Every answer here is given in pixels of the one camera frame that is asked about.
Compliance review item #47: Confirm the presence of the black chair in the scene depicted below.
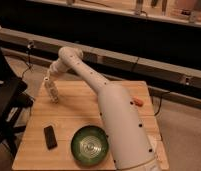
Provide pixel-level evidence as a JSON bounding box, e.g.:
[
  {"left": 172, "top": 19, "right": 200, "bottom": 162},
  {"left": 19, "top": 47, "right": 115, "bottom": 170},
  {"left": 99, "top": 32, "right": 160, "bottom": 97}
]
[{"left": 0, "top": 49, "right": 33, "bottom": 156}]

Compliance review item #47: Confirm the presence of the small orange object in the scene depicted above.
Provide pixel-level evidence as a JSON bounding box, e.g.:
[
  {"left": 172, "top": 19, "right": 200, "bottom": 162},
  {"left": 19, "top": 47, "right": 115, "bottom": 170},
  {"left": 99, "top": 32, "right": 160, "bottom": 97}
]
[{"left": 133, "top": 97, "right": 144, "bottom": 107}]

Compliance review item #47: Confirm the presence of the black cable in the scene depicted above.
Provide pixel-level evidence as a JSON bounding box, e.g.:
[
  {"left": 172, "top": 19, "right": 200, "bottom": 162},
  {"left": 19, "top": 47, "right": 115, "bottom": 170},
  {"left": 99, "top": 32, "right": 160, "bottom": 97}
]
[
  {"left": 153, "top": 90, "right": 172, "bottom": 117},
  {"left": 21, "top": 42, "right": 34, "bottom": 80}
]

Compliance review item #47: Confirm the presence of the black cable right side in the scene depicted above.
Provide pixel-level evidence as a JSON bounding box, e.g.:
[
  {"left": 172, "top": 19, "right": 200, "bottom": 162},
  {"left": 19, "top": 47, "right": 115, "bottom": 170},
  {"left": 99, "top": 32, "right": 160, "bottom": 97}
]
[{"left": 153, "top": 90, "right": 172, "bottom": 117}]

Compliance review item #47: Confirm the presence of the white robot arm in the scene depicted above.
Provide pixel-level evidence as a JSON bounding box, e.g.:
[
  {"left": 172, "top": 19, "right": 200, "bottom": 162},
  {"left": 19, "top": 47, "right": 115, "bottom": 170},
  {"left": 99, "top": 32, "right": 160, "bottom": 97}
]
[{"left": 45, "top": 47, "right": 162, "bottom": 171}]

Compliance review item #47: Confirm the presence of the black rectangular phone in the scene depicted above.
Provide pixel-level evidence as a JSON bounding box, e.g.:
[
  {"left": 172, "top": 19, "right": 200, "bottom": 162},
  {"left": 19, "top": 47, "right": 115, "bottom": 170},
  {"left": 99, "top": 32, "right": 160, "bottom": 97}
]
[{"left": 44, "top": 126, "right": 57, "bottom": 149}]

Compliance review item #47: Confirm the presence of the green ribbed bowl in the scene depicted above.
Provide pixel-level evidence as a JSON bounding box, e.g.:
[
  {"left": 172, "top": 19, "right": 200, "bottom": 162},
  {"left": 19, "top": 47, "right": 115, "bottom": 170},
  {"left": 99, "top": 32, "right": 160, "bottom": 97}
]
[{"left": 71, "top": 125, "right": 109, "bottom": 167}]

